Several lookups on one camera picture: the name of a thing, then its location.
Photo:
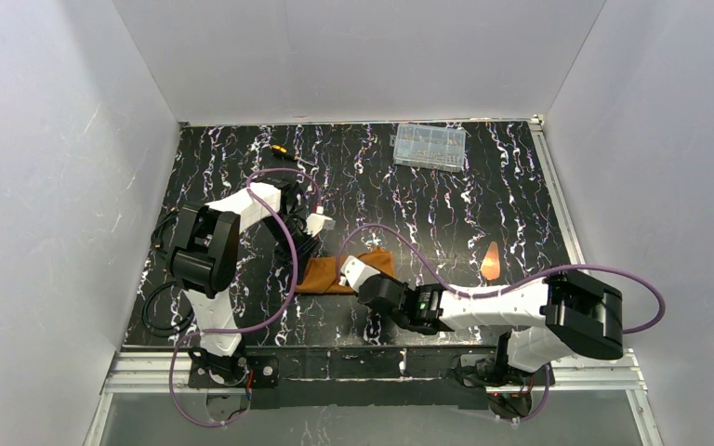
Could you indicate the clear plastic parts box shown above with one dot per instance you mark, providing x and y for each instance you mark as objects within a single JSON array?
[{"x": 430, "y": 147}]

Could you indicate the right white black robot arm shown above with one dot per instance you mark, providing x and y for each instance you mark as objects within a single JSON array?
[{"x": 562, "y": 314}]

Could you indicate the aluminium frame rail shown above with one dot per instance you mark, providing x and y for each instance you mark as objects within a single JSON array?
[{"x": 366, "y": 396}]

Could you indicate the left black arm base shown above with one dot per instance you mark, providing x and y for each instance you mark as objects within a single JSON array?
[{"x": 239, "y": 370}]

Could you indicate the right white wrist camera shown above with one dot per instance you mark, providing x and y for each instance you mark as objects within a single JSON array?
[{"x": 354, "y": 273}]

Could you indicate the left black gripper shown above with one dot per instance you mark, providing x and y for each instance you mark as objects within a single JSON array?
[{"x": 307, "y": 244}]

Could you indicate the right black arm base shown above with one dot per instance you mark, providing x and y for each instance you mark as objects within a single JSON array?
[{"x": 488, "y": 369}]

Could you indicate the orange black screwdriver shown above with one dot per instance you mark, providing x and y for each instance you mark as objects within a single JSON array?
[{"x": 282, "y": 152}]

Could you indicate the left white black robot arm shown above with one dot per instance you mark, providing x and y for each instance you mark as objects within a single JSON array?
[{"x": 203, "y": 253}]

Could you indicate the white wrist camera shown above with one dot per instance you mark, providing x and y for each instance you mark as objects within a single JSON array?
[
  {"x": 354, "y": 273},
  {"x": 318, "y": 221}
]

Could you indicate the copper cake server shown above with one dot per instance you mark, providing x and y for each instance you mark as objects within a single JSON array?
[{"x": 490, "y": 267}]

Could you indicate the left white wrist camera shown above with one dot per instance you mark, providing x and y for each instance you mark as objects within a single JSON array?
[{"x": 318, "y": 221}]

